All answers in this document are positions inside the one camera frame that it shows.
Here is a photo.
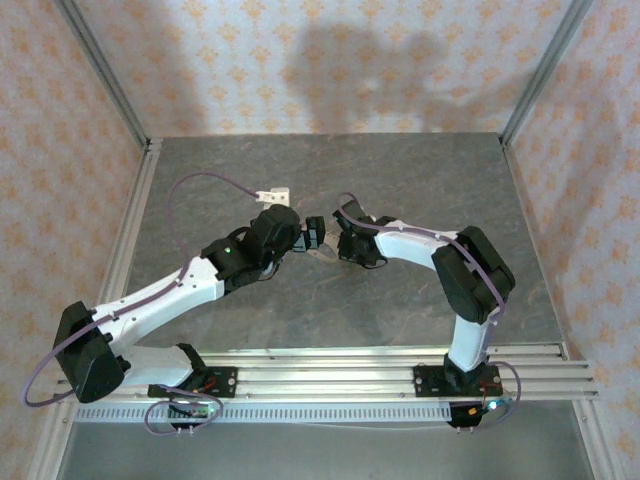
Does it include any beaded chain with green tag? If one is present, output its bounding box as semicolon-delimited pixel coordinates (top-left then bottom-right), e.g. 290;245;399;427
306;227;342;265

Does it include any small circuit board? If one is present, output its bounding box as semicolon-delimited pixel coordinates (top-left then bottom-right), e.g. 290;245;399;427
467;397;516;419
167;401;224;421

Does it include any grey metal lower panel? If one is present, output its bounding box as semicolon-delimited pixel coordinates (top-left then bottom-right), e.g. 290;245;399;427
53;419;599;480

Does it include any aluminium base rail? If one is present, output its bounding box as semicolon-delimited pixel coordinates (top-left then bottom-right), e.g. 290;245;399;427
52;343;601;402

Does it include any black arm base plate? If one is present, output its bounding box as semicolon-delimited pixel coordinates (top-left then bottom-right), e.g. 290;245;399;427
148;366;238;400
413;364;503;400

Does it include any white slotted cable duct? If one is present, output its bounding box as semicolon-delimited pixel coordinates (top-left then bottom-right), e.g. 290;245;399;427
73;402;454;425

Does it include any black cable bracket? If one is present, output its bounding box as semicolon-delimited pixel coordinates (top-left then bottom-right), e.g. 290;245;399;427
167;418;201;437
446;402;494;434

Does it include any aluminium frame post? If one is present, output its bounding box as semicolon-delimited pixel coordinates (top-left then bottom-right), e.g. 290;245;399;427
53;0;152;151
499;0;595;147

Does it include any aluminium frame leg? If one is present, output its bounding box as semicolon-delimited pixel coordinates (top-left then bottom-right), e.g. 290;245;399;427
23;399;76;480
569;399;617;480

